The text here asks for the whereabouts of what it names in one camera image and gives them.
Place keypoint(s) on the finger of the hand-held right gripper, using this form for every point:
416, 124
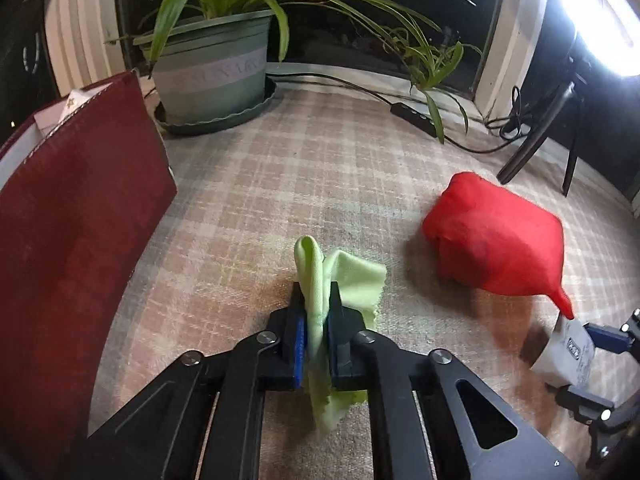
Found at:
612, 337
615, 425

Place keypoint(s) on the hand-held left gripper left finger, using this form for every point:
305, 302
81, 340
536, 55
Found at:
300, 350

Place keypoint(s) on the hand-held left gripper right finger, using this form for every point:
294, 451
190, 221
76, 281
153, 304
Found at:
337, 350

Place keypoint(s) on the white printed packet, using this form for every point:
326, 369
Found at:
565, 355

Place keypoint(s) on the yellow-green cloth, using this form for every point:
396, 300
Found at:
350, 275

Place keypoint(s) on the dark red cardboard box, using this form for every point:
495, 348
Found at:
75, 240

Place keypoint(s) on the red fabric pouch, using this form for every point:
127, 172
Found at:
495, 240

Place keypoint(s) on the black tripod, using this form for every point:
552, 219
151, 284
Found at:
530, 145

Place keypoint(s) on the green pot saucer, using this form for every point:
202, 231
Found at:
220, 122

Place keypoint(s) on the green plastic flowerpot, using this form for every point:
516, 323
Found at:
210, 75

